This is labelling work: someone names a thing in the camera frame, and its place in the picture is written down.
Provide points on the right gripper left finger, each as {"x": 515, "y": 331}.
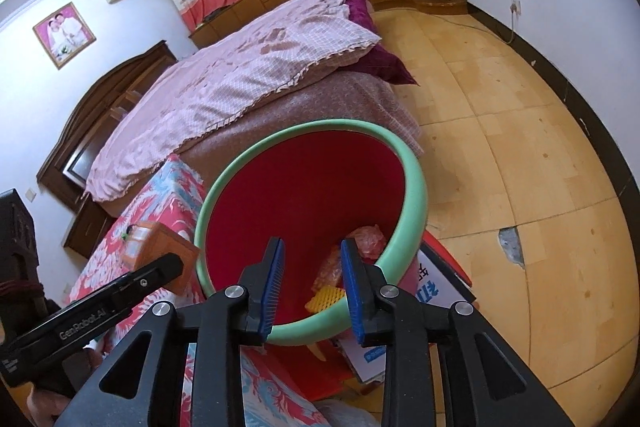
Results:
{"x": 140, "y": 382}

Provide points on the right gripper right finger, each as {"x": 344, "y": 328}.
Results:
{"x": 484, "y": 381}

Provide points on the orange cardboard box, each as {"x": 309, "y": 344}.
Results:
{"x": 152, "y": 240}

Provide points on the white blue cardboard box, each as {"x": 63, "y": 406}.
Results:
{"x": 433, "y": 284}

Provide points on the dark wooden nightstand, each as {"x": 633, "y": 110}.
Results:
{"x": 89, "y": 227}

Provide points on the red floral table cloth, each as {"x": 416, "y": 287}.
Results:
{"x": 174, "y": 197}

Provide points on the red bin green rim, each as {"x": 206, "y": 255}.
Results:
{"x": 311, "y": 185}

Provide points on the dark wooden headboard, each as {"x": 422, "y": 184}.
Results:
{"x": 65, "y": 171}

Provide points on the brown bed mattress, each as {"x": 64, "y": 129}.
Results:
{"x": 152, "y": 131}

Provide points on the framed wedding photo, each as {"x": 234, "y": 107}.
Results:
{"x": 63, "y": 34}

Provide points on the pink checked quilt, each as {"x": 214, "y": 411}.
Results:
{"x": 297, "y": 43}

